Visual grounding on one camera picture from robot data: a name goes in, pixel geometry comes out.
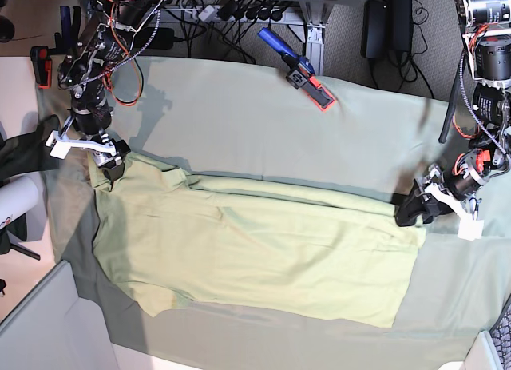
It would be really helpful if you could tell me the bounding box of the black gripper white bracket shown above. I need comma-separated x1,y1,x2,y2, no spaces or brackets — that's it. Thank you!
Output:
393,152,491,227

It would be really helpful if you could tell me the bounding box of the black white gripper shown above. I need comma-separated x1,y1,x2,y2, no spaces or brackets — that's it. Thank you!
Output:
59,121,131,182

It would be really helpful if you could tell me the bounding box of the light green T-shirt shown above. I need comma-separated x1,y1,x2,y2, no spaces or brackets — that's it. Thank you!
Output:
89,153,426,328

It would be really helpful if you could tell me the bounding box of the robot arm with black motors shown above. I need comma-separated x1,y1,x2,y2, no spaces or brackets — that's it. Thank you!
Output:
58,0,510,227

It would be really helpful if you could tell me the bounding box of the dark green cloth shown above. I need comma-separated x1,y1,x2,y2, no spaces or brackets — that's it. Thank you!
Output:
0,115,60,181

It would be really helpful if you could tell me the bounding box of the grey-green table cloth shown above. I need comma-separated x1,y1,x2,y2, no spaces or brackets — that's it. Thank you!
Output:
45,58,510,369

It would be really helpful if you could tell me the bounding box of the black orange bar clamp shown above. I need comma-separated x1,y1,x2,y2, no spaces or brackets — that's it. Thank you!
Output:
30,6,81,89

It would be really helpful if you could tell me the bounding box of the black power brick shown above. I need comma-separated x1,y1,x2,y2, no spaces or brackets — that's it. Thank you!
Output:
148,27,175,50

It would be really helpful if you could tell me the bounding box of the patterned grey mat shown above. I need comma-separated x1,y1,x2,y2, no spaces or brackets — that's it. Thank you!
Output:
489,299,511,370

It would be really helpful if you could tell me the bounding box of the white grey bin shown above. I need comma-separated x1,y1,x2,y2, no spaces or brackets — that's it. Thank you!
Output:
1,261,119,369

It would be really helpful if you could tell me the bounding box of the blue orange bar clamp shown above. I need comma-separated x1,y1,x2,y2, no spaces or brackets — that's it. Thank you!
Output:
258,27,336,111

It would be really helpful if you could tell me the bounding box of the black power adapter pair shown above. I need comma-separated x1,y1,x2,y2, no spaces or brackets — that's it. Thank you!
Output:
360,0,414,60

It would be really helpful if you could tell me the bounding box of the black power strip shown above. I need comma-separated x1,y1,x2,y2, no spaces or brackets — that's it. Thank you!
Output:
166,2,292,23

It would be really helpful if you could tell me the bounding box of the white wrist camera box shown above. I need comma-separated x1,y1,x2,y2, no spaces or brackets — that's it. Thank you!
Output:
45,130,72,159

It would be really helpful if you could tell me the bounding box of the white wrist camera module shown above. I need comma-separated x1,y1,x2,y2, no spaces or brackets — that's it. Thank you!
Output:
458,218,484,241

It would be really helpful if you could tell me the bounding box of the white cylinder post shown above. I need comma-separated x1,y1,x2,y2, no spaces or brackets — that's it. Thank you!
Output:
0,176,39,229

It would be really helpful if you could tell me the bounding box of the robot arm with orange wires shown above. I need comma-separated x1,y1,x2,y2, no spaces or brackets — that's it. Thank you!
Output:
57,0,168,133

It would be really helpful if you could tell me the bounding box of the aluminium frame leg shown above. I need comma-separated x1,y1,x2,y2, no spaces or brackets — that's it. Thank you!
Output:
299,0,334,76

